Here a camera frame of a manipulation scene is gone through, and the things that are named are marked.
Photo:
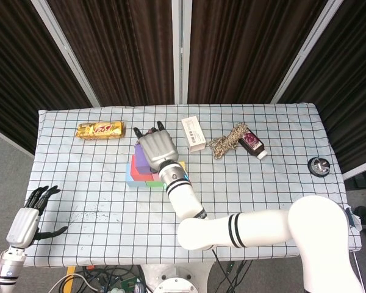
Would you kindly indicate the green circuit board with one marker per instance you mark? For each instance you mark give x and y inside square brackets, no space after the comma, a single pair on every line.
[129,284]

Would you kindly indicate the white black checkered tablecloth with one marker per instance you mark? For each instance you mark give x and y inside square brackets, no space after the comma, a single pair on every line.
[94,198]

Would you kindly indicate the dark juice bottle white cap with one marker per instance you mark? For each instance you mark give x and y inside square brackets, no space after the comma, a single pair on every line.
[252,144]

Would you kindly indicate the white partition frame post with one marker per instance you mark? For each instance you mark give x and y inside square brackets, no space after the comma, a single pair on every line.
[305,52]
[181,45]
[67,52]

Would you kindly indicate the green foam cube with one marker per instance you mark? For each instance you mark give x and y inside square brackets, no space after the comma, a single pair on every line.
[154,184]

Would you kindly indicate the white carton box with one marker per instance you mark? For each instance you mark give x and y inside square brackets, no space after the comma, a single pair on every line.
[194,134]

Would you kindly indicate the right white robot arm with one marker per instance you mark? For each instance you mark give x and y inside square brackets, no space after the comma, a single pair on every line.
[262,229]

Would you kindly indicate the pink foam cube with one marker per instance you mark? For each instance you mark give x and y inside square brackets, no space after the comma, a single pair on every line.
[156,176]

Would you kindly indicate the purple foam cube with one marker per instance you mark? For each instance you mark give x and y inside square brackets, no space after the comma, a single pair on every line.
[140,158]

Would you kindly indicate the dark brown ribbed panel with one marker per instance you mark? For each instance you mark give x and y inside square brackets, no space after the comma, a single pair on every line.
[247,45]
[18,61]
[353,76]
[119,45]

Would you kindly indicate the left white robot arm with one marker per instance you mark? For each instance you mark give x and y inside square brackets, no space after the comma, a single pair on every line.
[6,271]

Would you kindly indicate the red foam cube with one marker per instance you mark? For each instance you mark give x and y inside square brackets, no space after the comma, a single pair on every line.
[137,174]

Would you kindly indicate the yellow foam cube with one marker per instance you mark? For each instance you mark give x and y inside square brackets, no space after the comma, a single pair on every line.
[183,166]

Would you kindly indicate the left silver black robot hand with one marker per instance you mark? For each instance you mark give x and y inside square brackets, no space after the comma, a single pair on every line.
[22,227]

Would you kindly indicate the light blue foam cube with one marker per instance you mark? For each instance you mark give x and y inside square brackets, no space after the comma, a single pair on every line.
[129,180]

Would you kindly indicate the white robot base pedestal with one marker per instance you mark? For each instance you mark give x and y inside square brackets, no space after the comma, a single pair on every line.
[177,274]

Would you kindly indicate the gold snack package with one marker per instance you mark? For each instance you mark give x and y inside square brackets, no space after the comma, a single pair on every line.
[100,130]

